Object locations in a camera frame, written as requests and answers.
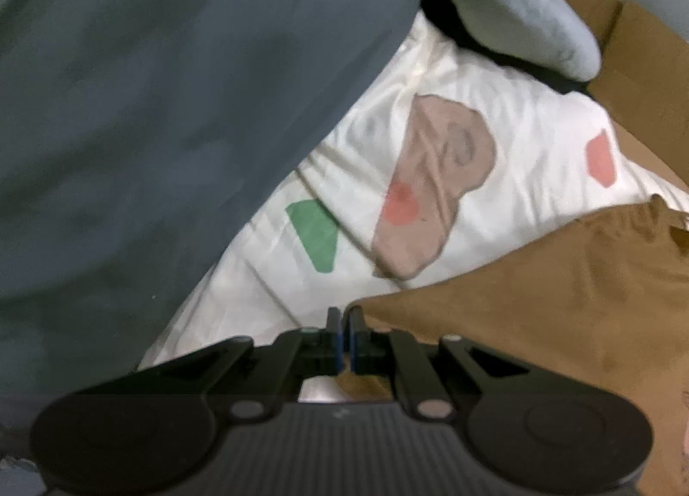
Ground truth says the cream bear print blanket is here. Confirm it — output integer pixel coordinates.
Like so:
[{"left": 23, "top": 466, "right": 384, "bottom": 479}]
[{"left": 137, "top": 9, "right": 689, "bottom": 405}]

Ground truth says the black cloth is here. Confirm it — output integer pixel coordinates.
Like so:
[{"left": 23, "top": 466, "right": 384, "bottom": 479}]
[{"left": 420, "top": 0, "right": 593, "bottom": 96}]

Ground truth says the brown cardboard sheet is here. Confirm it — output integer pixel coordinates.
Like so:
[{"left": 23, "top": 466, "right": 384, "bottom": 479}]
[{"left": 484, "top": 0, "right": 689, "bottom": 217}]

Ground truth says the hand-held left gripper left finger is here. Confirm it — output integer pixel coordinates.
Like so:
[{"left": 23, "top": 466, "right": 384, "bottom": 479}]
[{"left": 156, "top": 307, "right": 342, "bottom": 420}]

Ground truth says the blue-grey neck pillow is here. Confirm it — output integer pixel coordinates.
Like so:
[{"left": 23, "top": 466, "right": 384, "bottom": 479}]
[{"left": 403, "top": 0, "right": 602, "bottom": 82}]

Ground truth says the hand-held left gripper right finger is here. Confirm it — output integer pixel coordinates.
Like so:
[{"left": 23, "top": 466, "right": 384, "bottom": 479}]
[{"left": 347, "top": 307, "right": 531, "bottom": 422}]

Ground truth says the brown printed t-shirt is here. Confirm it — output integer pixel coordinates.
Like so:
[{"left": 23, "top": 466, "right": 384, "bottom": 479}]
[{"left": 339, "top": 195, "right": 689, "bottom": 496}]

